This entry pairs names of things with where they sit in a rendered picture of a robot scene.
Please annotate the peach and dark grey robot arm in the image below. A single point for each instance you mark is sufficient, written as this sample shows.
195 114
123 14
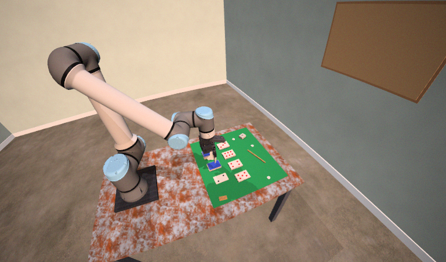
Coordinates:
76 67

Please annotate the green felt table mat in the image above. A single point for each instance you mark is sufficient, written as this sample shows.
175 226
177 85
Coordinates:
257 169

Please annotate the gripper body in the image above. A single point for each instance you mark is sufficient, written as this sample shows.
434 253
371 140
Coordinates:
207 146

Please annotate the blue rectangular card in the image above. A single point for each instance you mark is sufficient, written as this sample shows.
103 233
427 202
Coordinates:
213 165

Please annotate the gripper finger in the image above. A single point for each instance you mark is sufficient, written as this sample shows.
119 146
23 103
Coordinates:
212 155

